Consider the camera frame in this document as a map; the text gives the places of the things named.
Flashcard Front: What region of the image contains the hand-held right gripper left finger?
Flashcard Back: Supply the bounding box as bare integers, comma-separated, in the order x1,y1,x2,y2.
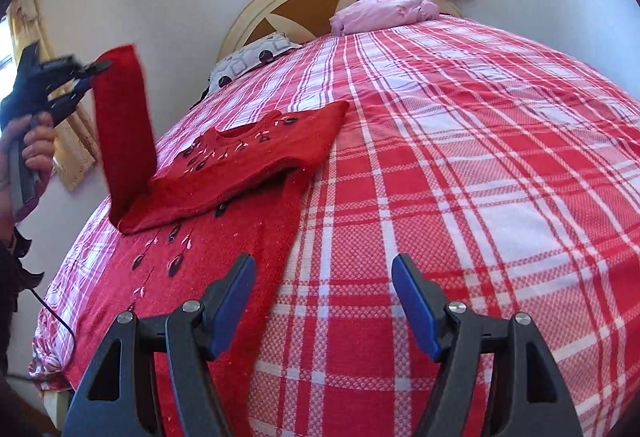
62,253,257,437

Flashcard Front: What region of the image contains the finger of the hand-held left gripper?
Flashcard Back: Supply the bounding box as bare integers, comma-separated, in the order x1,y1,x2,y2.
72,60,114,78
50,78,97,125

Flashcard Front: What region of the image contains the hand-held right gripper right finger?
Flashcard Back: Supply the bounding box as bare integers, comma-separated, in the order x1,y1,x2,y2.
391,253,583,437

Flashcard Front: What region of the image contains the red knit sweater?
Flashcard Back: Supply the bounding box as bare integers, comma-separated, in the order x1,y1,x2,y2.
65,44,351,437

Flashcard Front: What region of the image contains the person's left hand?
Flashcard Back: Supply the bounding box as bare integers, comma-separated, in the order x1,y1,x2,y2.
0,111,56,212

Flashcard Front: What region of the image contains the long yellow curtain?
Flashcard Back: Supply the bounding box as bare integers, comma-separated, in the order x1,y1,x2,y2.
6,0,99,192

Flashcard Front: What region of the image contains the red plaid blanket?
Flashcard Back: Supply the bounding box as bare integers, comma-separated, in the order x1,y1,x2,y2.
27,14,640,437

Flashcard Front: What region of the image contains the grey patterned pillow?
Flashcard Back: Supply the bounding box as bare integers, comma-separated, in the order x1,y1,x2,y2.
207,31,303,94

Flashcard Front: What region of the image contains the pink pillow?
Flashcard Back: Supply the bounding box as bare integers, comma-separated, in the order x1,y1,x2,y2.
329,0,442,35

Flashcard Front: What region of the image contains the black cable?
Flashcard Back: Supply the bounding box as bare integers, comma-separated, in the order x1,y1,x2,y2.
29,286,78,363

